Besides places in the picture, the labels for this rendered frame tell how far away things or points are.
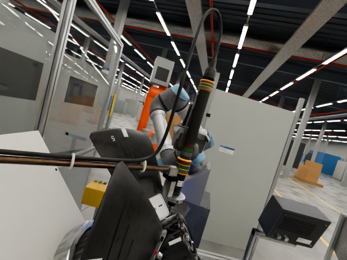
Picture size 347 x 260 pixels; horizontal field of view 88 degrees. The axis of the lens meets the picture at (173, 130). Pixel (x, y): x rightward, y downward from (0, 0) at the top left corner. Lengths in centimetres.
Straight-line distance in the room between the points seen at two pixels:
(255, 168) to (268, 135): 46
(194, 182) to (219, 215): 160
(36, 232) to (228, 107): 224
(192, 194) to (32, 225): 92
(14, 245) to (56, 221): 11
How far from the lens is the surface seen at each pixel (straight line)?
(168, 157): 83
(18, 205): 52
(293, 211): 112
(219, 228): 288
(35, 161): 41
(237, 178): 264
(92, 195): 100
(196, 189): 123
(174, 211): 70
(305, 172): 1294
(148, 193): 53
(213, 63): 56
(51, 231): 57
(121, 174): 25
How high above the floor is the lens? 151
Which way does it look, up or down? 4 degrees down
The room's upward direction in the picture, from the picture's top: 16 degrees clockwise
